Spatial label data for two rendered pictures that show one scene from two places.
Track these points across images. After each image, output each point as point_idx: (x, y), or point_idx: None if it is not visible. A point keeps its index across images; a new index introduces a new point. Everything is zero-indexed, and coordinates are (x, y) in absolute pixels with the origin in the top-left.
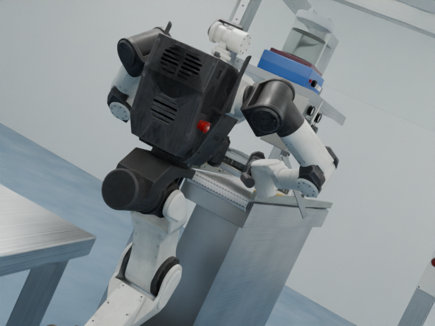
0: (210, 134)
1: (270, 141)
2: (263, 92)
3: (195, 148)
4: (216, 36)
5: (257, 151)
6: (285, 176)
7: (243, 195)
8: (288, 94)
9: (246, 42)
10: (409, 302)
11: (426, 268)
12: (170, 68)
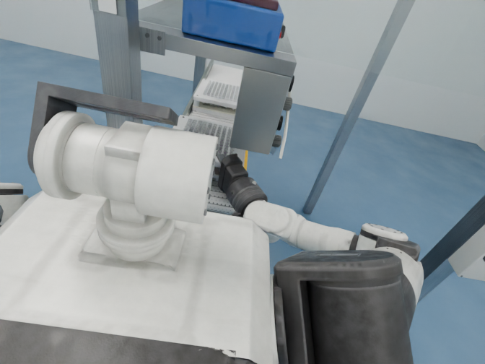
0: None
1: (245, 148)
2: (338, 341)
3: None
4: (84, 193)
5: (229, 158)
6: (310, 247)
7: (226, 200)
8: (404, 306)
9: (211, 172)
10: (434, 269)
11: (475, 263)
12: None
